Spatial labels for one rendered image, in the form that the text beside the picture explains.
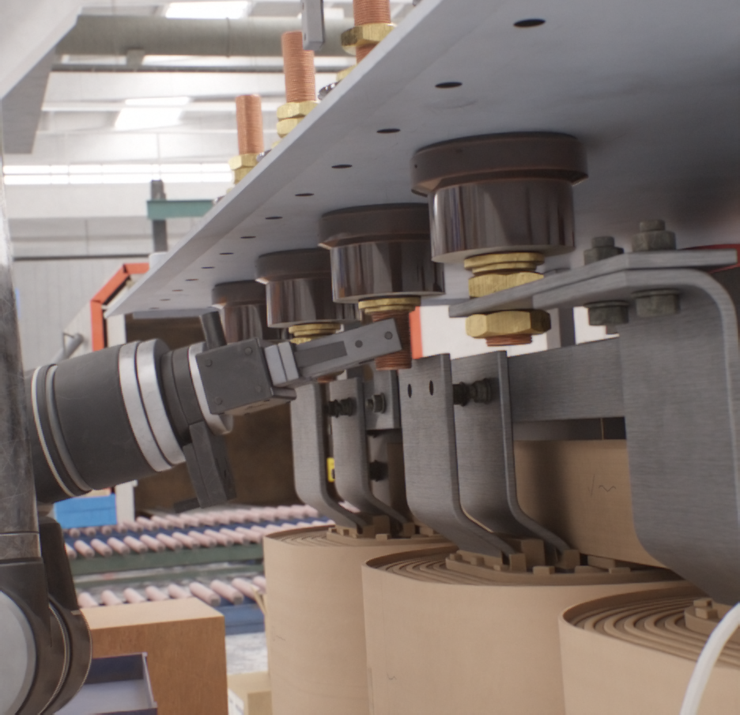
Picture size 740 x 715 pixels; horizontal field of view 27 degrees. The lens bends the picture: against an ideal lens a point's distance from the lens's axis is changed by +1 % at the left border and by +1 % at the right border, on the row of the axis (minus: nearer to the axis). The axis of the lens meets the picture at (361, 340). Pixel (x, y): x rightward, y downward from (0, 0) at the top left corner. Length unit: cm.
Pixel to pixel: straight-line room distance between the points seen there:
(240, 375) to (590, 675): 44
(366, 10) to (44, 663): 55
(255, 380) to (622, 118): 39
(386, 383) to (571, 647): 66
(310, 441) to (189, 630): 81
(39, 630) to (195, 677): 132
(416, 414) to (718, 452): 50
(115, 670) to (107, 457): 95
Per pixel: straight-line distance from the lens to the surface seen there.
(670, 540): 82
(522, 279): 95
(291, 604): 159
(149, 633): 237
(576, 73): 79
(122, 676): 214
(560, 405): 109
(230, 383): 117
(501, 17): 67
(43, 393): 123
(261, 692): 430
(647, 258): 74
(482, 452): 122
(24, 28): 1196
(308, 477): 164
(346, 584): 150
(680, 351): 79
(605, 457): 113
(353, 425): 162
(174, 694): 239
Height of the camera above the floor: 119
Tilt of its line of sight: 3 degrees up
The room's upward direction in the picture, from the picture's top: 4 degrees counter-clockwise
